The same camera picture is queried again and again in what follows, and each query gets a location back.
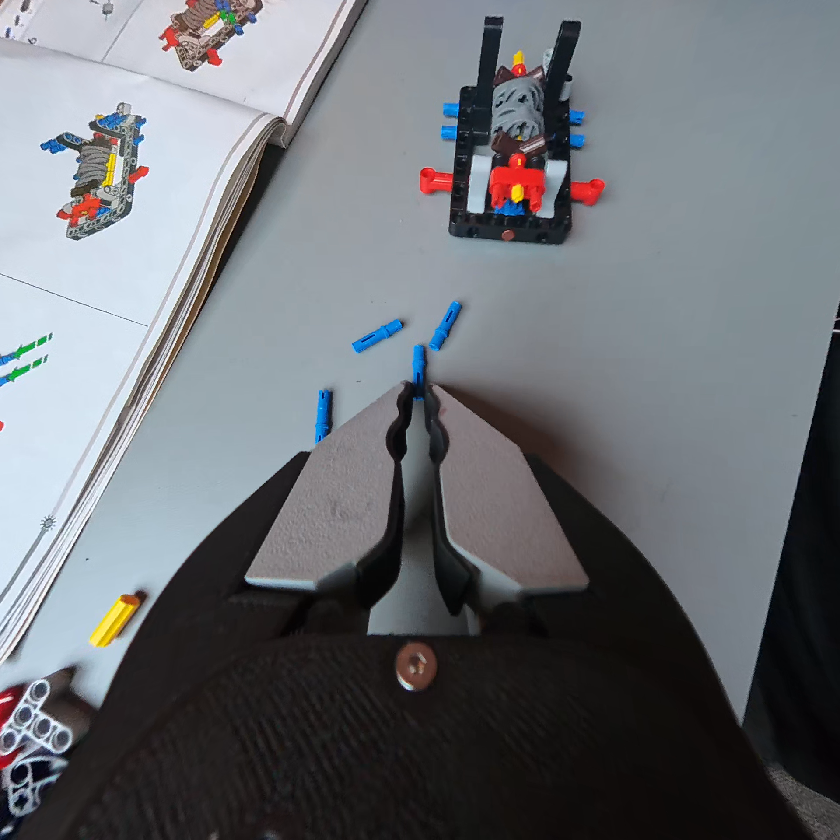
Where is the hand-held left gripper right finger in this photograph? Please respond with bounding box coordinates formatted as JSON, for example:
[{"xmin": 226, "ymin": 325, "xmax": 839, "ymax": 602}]
[{"xmin": 423, "ymin": 382, "xmax": 591, "ymax": 619}]

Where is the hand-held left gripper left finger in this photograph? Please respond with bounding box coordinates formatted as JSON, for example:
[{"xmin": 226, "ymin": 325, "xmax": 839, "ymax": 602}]
[{"xmin": 245, "ymin": 381, "xmax": 414, "ymax": 609}]

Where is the black frame lego model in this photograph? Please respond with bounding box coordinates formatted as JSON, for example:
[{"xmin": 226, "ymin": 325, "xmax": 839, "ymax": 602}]
[{"xmin": 420, "ymin": 16, "xmax": 606, "ymax": 247}]

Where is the pile of lego pieces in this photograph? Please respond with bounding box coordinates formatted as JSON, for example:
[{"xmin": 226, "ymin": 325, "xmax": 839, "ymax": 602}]
[{"xmin": 0, "ymin": 666, "xmax": 93, "ymax": 818}]

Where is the yellow lego piece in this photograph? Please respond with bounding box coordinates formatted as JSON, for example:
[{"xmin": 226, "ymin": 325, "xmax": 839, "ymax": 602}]
[{"xmin": 88, "ymin": 592, "xmax": 145, "ymax": 648}]

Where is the lego instruction booklet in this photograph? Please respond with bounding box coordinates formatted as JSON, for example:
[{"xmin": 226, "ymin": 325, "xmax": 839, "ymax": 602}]
[{"xmin": 0, "ymin": 0, "xmax": 371, "ymax": 660}]

